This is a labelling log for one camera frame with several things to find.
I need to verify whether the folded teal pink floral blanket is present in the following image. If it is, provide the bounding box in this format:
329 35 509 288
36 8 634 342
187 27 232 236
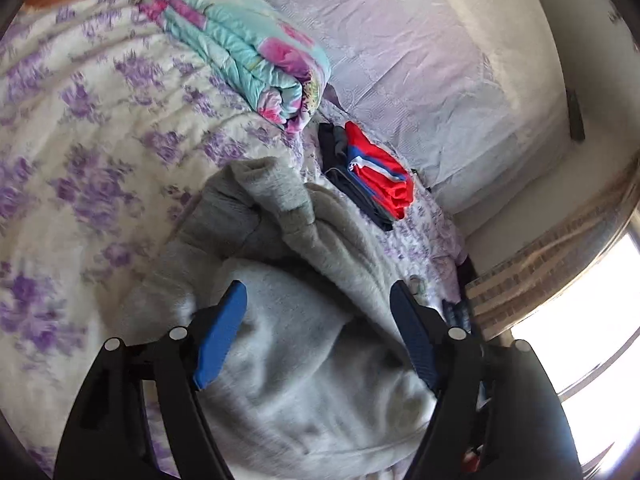
141 0 331 134

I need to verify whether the folded dark garments stack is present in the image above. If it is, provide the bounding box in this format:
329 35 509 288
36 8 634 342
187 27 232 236
317 122 394 232

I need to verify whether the lilac lace covered headboard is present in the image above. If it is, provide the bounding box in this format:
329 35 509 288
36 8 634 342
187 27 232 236
266 0 570 219

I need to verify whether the beige brick pattern curtain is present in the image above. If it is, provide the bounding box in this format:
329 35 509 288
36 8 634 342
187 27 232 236
465 174 639 339

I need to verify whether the folded red blue white garment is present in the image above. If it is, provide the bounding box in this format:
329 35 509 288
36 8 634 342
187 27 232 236
344 122 414 220

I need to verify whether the purple floral bed quilt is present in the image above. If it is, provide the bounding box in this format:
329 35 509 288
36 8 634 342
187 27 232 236
0 0 469 478

